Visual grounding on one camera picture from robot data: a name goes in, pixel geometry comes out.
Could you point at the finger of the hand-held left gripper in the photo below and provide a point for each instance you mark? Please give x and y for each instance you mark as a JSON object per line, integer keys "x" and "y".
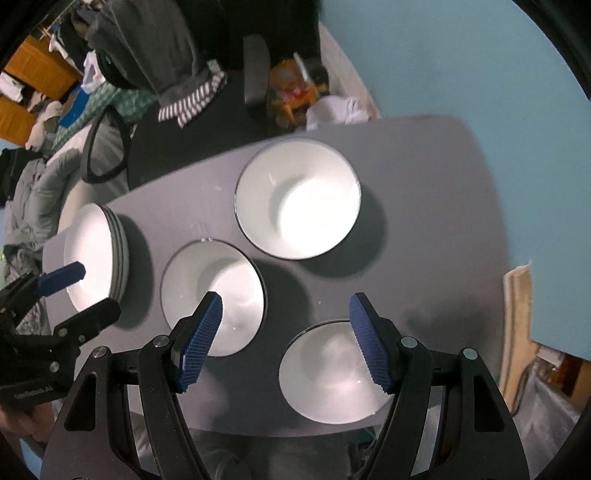
{"x": 62, "y": 277}
{"x": 90, "y": 318}

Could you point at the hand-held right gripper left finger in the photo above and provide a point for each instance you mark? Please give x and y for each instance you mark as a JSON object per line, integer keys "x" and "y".
{"x": 201, "y": 341}

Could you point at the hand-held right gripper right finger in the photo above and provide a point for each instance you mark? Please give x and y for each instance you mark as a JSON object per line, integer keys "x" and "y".
{"x": 371, "y": 346}

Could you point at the stack of white plates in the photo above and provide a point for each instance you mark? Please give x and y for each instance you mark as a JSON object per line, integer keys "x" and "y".
{"x": 90, "y": 249}

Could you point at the white bowl with dark rim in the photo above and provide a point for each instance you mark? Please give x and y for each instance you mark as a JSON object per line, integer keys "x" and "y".
{"x": 298, "y": 198}
{"x": 323, "y": 374}
{"x": 207, "y": 277}

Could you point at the white plate with dark rim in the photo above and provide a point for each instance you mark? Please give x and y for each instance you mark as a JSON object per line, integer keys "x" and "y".
{"x": 118, "y": 258}
{"x": 124, "y": 258}

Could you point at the person's left hand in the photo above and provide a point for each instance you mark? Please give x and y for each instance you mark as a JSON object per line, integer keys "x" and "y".
{"x": 21, "y": 422}

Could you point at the grey down jacket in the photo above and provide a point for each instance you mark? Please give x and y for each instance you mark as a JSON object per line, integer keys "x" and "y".
{"x": 37, "y": 194}

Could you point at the wooden plank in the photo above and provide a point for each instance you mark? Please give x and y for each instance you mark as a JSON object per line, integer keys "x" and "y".
{"x": 519, "y": 323}

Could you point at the beige and olive clothes pile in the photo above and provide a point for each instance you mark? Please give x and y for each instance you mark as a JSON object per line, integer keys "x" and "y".
{"x": 44, "y": 124}

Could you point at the blue flat box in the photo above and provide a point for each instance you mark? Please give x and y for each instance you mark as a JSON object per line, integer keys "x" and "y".
{"x": 74, "y": 110}

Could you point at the green checked tablecloth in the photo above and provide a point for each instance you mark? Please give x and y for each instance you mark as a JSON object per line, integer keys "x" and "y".
{"x": 106, "y": 106}

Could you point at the clear plastic sack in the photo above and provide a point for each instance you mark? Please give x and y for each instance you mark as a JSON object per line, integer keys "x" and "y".
{"x": 545, "y": 406}

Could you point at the black office chair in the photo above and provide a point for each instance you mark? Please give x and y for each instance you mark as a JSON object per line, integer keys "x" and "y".
{"x": 194, "y": 134}

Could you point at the wooden louvred wardrobe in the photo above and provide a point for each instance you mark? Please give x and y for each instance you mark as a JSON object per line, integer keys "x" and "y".
{"x": 32, "y": 69}

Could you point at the white tied bag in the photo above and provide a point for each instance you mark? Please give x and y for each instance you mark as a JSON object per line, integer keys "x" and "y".
{"x": 337, "y": 113}

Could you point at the grey sweater striped cuffs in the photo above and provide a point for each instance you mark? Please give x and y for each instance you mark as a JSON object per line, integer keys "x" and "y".
{"x": 152, "y": 50}

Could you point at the yellow toy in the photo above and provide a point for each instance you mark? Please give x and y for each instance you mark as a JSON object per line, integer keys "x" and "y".
{"x": 295, "y": 87}

